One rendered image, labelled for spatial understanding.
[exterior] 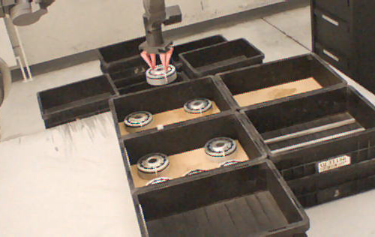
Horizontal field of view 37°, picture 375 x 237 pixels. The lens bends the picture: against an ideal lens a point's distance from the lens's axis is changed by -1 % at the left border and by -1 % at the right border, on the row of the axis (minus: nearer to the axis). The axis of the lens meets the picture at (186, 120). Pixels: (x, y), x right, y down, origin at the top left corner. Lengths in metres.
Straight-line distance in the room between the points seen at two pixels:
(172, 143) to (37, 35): 3.09
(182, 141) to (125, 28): 3.12
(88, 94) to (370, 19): 1.56
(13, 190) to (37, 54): 2.80
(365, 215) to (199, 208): 0.50
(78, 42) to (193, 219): 3.42
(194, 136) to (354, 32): 1.51
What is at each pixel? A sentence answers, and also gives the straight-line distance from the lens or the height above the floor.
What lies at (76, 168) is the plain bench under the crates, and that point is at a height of 0.70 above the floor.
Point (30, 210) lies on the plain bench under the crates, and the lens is 2.03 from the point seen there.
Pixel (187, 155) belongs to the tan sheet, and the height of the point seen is 0.83.
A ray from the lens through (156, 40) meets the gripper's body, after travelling 1.92.
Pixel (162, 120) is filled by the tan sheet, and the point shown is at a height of 0.83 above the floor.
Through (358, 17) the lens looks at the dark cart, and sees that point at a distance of 3.14.
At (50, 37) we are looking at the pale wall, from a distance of 4.82.
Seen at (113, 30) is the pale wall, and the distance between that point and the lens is 4.89.
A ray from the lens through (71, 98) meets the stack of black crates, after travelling 3.14.
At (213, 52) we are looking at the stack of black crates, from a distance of 3.26.
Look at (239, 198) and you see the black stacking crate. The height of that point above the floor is 0.83.
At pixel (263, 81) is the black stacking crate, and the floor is 0.86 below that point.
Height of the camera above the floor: 1.85
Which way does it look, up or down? 30 degrees down
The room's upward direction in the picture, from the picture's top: 9 degrees counter-clockwise
